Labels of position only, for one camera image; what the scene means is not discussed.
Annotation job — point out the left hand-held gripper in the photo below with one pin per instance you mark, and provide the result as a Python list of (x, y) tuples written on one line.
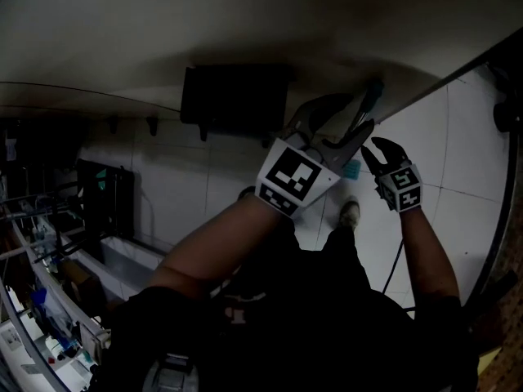
[(294, 174)]

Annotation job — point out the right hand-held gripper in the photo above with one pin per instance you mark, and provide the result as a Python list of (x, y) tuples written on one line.
[(402, 186)]

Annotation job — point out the person's right forearm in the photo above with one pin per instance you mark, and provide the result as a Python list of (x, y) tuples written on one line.
[(425, 255)]

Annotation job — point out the person's left forearm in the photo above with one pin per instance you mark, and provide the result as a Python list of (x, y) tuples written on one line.
[(220, 247)]

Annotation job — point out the black cabinet foot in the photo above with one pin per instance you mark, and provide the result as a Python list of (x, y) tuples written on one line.
[(203, 132), (152, 126), (266, 139), (113, 124)]

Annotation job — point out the person's shoe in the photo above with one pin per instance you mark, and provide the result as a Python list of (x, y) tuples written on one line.
[(350, 215)]

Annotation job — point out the black box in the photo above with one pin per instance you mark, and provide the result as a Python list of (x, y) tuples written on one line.
[(233, 100)]

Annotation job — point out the person's black trouser leg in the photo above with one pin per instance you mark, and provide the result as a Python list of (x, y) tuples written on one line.
[(347, 259)]

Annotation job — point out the black caster wheel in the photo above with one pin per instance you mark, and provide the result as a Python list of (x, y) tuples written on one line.
[(508, 114)]

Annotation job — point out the person's black shirt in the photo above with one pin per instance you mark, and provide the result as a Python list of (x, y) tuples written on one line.
[(306, 333)]

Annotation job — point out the black folding cart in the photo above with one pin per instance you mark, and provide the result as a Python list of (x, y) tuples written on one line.
[(118, 202)]

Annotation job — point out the teal plastic piece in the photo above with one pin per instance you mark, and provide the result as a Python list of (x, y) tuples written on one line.
[(101, 177)]

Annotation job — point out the white storage bin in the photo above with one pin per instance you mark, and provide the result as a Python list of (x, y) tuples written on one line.
[(126, 264)]

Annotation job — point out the dark storage shelf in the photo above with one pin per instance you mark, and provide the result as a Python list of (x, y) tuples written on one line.
[(41, 157)]

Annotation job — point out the brown cardboard box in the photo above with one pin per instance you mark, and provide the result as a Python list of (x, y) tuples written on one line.
[(81, 280)]

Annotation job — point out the white body-worn pouch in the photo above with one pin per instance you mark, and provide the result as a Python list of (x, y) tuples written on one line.
[(169, 376)]

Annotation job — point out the white paper note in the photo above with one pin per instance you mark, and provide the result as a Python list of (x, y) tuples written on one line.
[(11, 149)]

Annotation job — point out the blue packet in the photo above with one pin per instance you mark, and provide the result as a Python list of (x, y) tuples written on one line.
[(41, 300)]

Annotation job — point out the white shelf rack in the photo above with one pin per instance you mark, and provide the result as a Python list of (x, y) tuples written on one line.
[(30, 343)]

